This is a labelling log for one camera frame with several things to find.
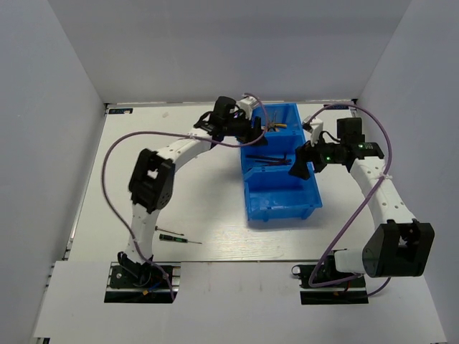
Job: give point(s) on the blue red handled screwdriver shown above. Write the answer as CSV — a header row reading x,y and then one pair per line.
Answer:
x,y
169,232

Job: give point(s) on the blue plastic three-compartment bin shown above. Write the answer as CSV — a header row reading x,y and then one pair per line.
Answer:
x,y
270,193

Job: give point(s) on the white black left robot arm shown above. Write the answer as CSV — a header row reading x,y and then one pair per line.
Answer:
x,y
152,181

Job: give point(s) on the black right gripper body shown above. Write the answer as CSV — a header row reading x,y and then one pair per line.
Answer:
x,y
323,154

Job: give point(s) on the table corner label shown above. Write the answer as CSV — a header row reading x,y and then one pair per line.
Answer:
x,y
120,111
338,106

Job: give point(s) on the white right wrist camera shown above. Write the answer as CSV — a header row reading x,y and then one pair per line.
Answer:
x,y
314,127

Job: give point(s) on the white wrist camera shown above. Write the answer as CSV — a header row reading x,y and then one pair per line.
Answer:
x,y
314,127
247,103

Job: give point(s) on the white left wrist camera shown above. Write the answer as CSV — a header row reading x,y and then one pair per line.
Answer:
x,y
247,103

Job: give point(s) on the black green handled screwdriver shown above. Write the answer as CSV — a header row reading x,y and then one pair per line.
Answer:
x,y
169,238

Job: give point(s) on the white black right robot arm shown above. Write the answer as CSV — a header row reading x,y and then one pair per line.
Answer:
x,y
400,244

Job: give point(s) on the small brown hex key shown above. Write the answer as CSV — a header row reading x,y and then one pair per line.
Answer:
x,y
269,160

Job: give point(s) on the left table corner label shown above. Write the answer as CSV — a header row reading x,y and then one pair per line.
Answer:
x,y
120,111

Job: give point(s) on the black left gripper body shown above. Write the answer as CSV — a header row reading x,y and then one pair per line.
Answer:
x,y
239,127

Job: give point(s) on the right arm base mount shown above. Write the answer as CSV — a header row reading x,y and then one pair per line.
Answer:
x,y
329,287

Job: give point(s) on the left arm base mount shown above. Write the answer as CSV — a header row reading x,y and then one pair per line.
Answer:
x,y
132,282

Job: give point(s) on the right table corner label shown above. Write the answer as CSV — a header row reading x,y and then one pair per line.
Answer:
x,y
338,106

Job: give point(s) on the yellow needle-nose pliers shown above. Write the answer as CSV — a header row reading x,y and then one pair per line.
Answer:
x,y
274,126

